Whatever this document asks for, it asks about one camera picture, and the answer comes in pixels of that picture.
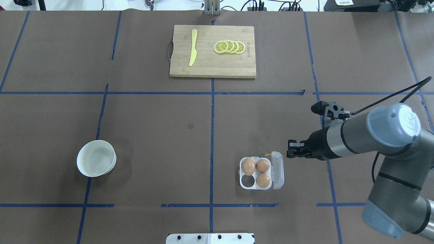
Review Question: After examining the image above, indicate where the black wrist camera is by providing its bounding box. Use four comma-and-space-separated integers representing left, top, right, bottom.
311, 101, 351, 128

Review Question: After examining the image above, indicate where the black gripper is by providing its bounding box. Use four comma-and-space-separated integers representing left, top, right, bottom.
287, 129, 329, 160

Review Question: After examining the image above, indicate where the white mounting plate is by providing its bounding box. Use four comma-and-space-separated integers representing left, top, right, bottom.
165, 233, 255, 244

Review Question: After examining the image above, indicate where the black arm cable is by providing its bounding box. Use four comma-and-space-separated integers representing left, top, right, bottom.
349, 77, 432, 116

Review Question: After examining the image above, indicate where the brown egg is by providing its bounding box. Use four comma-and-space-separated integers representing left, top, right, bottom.
241, 158, 256, 176
256, 159, 270, 174
256, 173, 271, 189

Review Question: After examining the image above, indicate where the metal post base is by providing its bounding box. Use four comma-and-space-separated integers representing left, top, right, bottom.
204, 0, 221, 16

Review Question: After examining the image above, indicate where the white bowl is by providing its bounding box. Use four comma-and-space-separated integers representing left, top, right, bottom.
76, 140, 117, 177

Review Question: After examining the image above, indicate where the blue tape line far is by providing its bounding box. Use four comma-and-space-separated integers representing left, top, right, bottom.
77, 11, 122, 244

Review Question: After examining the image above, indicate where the blue tape line crosswise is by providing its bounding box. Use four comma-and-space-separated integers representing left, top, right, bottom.
0, 90, 434, 96

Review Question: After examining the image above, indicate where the clear plastic egg box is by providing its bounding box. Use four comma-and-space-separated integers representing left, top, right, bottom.
238, 151, 284, 190

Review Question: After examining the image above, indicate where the yellow plastic knife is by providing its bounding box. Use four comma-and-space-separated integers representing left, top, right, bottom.
189, 29, 198, 67

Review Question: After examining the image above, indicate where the lemon slice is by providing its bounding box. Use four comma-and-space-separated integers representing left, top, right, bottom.
213, 41, 229, 54
224, 40, 234, 53
235, 41, 245, 54
228, 41, 239, 54

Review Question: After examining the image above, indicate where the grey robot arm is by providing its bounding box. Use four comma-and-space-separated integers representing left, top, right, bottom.
287, 103, 434, 240

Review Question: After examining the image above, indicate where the wooden cutting board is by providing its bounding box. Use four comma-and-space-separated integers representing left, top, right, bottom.
170, 25, 256, 79

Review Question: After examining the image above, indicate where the lemon slice front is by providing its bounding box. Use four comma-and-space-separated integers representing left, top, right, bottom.
213, 41, 229, 54

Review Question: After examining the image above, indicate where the blue tape line lengthwise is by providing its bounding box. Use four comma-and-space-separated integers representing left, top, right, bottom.
208, 78, 215, 233

